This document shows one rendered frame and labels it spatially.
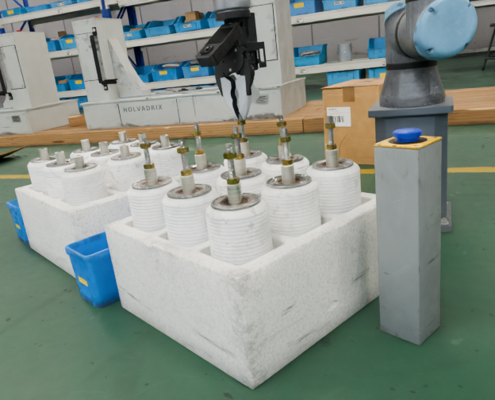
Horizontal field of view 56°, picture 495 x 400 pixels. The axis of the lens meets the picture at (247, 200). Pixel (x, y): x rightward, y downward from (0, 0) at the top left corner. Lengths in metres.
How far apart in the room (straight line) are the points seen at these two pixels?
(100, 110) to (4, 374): 2.64
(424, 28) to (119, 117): 2.56
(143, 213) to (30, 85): 3.12
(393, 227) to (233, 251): 0.24
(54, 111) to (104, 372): 3.35
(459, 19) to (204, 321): 0.73
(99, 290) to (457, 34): 0.87
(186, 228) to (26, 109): 3.16
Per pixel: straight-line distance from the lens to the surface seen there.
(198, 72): 5.96
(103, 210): 1.12
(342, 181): 0.83
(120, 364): 0.84
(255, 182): 0.82
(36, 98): 3.95
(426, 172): 0.70
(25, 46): 3.96
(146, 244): 0.81
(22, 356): 0.95
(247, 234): 0.67
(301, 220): 0.75
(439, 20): 1.03
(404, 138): 0.70
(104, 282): 1.01
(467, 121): 2.59
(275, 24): 2.83
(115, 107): 3.31
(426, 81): 1.18
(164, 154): 1.22
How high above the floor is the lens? 0.46
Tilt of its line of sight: 17 degrees down
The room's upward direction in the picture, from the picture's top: 7 degrees counter-clockwise
